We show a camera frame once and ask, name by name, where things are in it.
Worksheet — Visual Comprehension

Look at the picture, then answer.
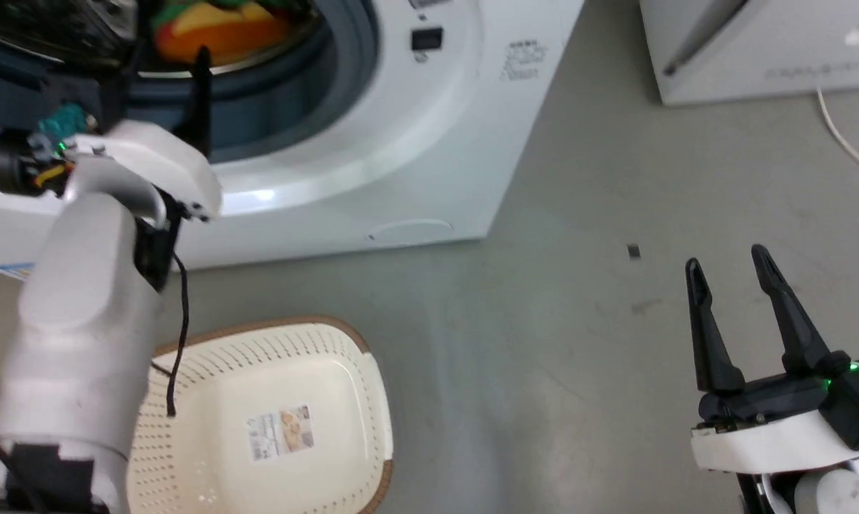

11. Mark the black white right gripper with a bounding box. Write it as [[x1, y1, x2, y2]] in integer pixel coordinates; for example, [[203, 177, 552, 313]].
[[684, 243, 859, 473]]

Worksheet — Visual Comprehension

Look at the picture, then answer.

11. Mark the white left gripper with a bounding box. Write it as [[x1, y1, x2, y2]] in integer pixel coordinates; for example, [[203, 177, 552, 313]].
[[0, 39, 223, 223]]

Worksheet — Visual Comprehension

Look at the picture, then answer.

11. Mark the dark glass washing machine door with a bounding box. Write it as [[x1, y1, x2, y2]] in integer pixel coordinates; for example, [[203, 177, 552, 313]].
[[0, 0, 141, 71]]

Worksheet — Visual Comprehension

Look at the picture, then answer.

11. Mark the white front-load washing machine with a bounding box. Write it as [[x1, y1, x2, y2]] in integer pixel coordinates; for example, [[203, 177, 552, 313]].
[[0, 0, 586, 273]]

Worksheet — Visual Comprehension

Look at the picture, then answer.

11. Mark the cream perforated laundry basket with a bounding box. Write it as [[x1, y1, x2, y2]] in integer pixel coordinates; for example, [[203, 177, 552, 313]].
[[125, 316, 395, 514]]

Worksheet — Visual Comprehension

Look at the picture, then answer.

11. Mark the grey rubber door gasket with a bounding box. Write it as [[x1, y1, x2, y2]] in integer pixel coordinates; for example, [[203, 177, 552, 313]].
[[0, 0, 381, 166]]

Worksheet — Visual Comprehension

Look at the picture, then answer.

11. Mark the white box appliance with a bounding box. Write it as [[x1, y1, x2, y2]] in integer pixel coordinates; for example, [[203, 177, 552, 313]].
[[638, 0, 859, 107]]

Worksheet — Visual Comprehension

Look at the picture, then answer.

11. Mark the round filter cover panel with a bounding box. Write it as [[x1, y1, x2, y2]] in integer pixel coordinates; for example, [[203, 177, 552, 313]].
[[367, 219, 456, 241]]

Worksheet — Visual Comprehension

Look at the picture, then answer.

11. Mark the paper product label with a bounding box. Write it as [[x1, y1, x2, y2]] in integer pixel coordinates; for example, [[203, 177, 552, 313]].
[[246, 405, 315, 463]]

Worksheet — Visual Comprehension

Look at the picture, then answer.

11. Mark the white power cable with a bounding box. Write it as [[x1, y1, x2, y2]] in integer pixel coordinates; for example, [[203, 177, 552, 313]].
[[816, 86, 859, 183]]

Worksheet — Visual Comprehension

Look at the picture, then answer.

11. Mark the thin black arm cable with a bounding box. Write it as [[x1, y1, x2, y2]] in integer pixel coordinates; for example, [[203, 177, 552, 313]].
[[151, 251, 191, 419]]

